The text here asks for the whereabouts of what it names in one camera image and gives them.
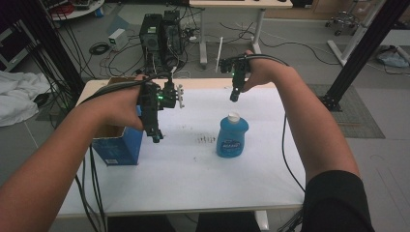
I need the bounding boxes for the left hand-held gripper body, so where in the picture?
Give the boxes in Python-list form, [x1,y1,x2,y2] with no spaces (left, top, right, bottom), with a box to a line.
[137,80,186,131]

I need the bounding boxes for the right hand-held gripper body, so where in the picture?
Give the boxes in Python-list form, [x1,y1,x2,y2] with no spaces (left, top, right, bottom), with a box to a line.
[215,36,251,85]

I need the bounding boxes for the blue bottle with white cap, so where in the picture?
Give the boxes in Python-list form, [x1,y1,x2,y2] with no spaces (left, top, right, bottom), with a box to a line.
[215,111,249,159]

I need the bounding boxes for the person's right hand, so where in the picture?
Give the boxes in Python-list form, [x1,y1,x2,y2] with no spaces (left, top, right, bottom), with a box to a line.
[241,48,291,94]

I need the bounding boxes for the person's left hand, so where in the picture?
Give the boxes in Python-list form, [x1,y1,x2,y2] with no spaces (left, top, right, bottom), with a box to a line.
[84,74,149,131]

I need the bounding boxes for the light wooden table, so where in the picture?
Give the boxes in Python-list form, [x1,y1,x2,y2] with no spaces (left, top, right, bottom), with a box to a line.
[57,77,308,232]

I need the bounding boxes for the blue cardboard box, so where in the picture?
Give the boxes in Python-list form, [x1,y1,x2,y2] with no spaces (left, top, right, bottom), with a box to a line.
[91,76,144,167]

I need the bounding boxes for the white table mat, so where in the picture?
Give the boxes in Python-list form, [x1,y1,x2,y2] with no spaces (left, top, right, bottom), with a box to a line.
[57,86,307,217]

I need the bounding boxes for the white-legged desk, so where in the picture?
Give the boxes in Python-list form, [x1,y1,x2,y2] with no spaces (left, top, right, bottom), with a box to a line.
[189,0,294,69]

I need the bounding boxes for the black computer tower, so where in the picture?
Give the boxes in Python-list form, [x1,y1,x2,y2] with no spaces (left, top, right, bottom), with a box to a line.
[161,10,185,66]
[138,13,163,66]

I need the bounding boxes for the small white device box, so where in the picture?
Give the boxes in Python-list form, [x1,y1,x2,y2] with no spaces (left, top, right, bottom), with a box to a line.
[107,28,130,52]

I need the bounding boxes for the person's dark legs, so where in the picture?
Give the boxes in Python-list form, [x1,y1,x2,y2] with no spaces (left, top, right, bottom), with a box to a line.
[107,212,259,232]

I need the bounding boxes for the small black floor object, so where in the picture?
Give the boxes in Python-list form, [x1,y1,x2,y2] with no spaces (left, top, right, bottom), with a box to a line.
[33,92,51,108]

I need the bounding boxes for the round white table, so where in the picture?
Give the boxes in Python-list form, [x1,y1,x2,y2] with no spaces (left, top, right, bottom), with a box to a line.
[47,0,105,22]

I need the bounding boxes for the office chair base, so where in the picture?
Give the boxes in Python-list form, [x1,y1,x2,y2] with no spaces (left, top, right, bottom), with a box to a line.
[324,11,361,37]

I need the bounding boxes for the white metal stand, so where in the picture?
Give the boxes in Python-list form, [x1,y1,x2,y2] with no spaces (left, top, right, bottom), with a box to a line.
[327,0,388,67]

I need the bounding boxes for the grey floor mat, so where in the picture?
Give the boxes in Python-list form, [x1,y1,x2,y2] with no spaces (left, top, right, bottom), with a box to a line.
[307,83,386,139]

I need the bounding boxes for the white cloth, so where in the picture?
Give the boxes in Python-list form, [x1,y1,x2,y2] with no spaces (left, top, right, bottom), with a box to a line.
[0,71,52,129]

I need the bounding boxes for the person's black sleeve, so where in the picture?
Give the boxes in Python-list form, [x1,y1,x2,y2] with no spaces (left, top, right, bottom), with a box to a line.
[302,169,376,232]

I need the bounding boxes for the blue-grey cloth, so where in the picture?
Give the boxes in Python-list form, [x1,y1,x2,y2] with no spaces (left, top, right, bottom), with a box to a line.
[376,44,410,69]

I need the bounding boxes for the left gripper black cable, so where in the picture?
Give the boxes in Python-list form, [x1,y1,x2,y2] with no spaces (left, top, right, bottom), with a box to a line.
[74,71,173,232]

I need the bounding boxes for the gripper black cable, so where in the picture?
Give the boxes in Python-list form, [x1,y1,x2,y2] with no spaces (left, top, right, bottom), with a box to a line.
[74,71,173,232]
[246,53,307,232]

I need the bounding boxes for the tangle of floor cables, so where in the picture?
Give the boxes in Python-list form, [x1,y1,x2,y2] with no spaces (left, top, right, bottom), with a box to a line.
[100,28,207,80]

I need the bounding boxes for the long black floor cable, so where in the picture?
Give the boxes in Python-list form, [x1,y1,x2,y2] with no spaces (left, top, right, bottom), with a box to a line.
[220,20,341,67]

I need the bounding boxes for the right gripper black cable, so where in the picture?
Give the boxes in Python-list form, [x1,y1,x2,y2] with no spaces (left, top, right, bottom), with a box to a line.
[246,53,307,232]

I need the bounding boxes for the coiled black cable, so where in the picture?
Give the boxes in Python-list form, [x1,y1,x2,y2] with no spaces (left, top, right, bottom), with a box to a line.
[88,42,111,56]

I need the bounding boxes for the black metal post with cables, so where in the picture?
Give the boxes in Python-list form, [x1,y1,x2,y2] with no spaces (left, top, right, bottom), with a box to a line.
[18,0,86,98]

